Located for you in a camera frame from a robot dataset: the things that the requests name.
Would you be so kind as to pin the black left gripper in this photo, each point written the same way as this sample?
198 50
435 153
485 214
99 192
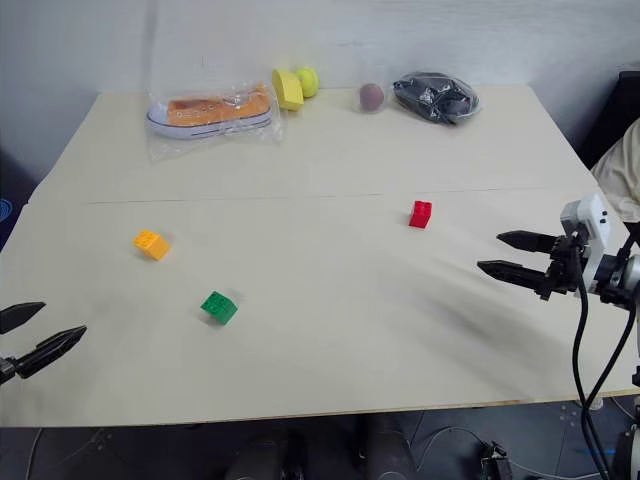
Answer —
7 370

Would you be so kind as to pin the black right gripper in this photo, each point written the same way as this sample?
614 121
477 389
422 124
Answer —
562 270

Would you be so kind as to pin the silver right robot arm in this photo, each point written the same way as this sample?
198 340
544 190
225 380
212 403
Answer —
627 280

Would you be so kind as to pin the red toy brick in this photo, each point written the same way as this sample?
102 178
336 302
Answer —
419 216

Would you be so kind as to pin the person in beige clothing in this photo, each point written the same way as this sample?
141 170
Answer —
620 170

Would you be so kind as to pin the yellow toy brick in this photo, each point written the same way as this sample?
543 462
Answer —
154 247

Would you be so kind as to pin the black chair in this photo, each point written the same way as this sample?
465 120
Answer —
612 120

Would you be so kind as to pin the green toy brick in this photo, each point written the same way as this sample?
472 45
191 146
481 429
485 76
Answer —
218 308

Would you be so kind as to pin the black floor clamp device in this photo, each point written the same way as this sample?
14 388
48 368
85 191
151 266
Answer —
495 462

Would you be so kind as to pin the dark red ball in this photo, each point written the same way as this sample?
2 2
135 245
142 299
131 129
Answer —
372 97

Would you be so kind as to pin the clear plastic shoe bag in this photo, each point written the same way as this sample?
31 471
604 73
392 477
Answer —
165 147

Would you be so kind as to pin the clear plastic cup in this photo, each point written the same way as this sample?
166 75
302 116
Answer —
372 70

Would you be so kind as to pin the yellow-green round ball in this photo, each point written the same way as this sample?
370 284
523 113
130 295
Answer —
310 81

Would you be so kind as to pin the orange canvas shoe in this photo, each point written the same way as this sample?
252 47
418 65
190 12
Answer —
210 112

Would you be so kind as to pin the yellow foam wedge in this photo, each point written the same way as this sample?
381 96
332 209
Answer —
289 92

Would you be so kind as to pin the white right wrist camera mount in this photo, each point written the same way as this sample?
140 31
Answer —
595 222

